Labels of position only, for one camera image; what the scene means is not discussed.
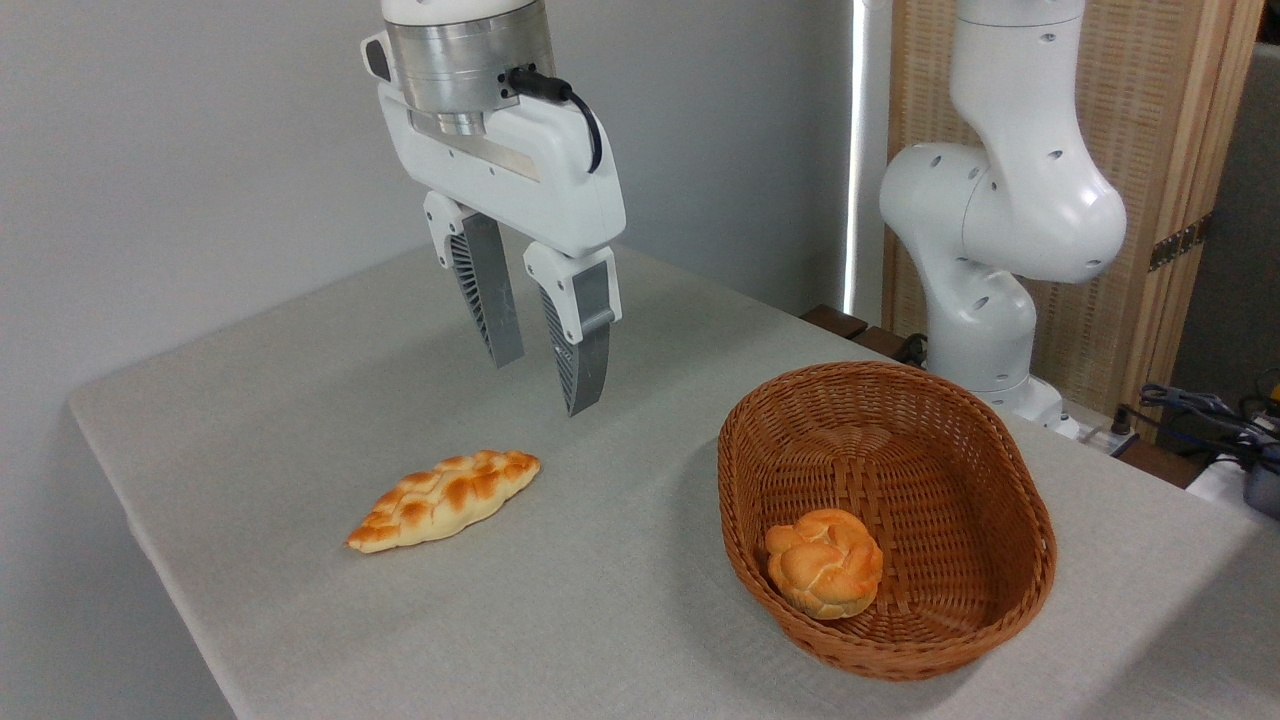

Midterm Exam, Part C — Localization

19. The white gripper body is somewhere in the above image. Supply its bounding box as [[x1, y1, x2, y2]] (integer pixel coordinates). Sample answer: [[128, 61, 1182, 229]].
[[361, 30, 628, 260]]

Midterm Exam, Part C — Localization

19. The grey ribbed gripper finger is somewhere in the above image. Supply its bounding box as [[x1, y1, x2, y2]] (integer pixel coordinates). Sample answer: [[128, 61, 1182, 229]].
[[523, 241, 623, 418], [422, 190, 527, 370]]

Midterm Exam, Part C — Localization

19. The round braided bread bun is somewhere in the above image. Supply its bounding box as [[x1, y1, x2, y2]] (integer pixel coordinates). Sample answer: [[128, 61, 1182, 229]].
[[764, 508, 886, 622]]

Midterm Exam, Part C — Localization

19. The long braided bread loaf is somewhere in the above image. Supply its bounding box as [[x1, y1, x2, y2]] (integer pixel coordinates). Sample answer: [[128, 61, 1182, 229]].
[[344, 449, 543, 555]]

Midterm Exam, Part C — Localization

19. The brown woven wicker basket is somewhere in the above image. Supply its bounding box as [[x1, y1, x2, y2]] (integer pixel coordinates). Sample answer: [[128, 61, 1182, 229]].
[[717, 361, 1059, 683]]

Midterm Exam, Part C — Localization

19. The dark brown wooden block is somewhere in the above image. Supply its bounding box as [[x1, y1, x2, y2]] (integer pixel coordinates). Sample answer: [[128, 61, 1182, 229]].
[[851, 325, 917, 362], [799, 304, 870, 342]]

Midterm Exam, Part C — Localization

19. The grey tablecloth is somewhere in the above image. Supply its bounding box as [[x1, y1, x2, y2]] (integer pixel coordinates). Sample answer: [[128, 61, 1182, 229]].
[[68, 228, 1280, 720]]

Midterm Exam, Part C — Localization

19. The white power strip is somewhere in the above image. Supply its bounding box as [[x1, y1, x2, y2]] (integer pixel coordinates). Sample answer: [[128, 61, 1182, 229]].
[[1074, 424, 1141, 457]]

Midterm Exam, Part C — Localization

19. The metal screen hinge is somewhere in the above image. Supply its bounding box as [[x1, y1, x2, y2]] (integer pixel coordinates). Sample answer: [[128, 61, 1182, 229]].
[[1147, 214, 1214, 273]]

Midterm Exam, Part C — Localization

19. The wooden bamboo folding screen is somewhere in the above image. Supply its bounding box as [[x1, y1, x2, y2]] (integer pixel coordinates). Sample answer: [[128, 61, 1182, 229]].
[[884, 0, 1267, 441]]

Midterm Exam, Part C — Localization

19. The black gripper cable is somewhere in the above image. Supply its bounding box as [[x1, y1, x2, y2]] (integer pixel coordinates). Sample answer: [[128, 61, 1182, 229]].
[[505, 67, 605, 174]]

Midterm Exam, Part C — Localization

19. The blue grey cable bundle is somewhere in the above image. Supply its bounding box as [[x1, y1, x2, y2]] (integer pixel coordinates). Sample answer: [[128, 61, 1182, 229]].
[[1138, 382, 1280, 453]]

